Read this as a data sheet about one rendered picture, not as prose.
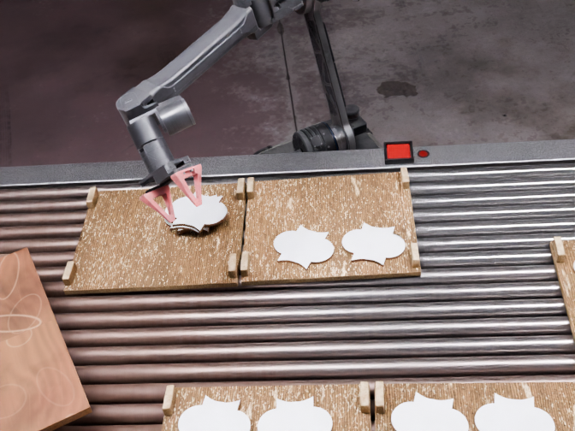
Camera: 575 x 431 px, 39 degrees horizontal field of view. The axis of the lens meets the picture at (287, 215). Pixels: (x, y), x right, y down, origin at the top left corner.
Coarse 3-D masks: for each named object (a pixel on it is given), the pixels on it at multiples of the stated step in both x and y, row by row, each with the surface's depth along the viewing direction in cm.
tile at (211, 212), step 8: (176, 200) 204; (184, 200) 204; (208, 200) 203; (216, 200) 203; (176, 208) 202; (184, 208) 202; (192, 208) 202; (200, 208) 201; (208, 208) 201; (216, 208) 201; (224, 208) 201; (176, 216) 200; (184, 216) 200; (192, 216) 200; (200, 216) 199; (208, 216) 199; (216, 216) 199; (224, 216) 198; (176, 224) 198; (184, 224) 198; (192, 224) 198; (200, 224) 197; (208, 224) 197; (216, 224) 198; (200, 232) 196
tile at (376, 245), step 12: (372, 228) 195; (384, 228) 195; (348, 240) 193; (360, 240) 193; (372, 240) 192; (384, 240) 192; (396, 240) 191; (348, 252) 191; (360, 252) 190; (372, 252) 189; (384, 252) 189; (396, 252) 189
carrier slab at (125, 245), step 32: (128, 192) 215; (192, 192) 212; (224, 192) 211; (96, 224) 207; (128, 224) 206; (160, 224) 205; (224, 224) 203; (96, 256) 199; (128, 256) 198; (160, 256) 197; (192, 256) 196; (224, 256) 195; (64, 288) 192; (96, 288) 191; (128, 288) 190; (160, 288) 190; (192, 288) 190
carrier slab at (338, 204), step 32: (256, 192) 210; (288, 192) 209; (320, 192) 208; (352, 192) 206; (384, 192) 205; (256, 224) 201; (288, 224) 200; (320, 224) 199; (352, 224) 198; (384, 224) 197; (256, 256) 193; (352, 256) 190
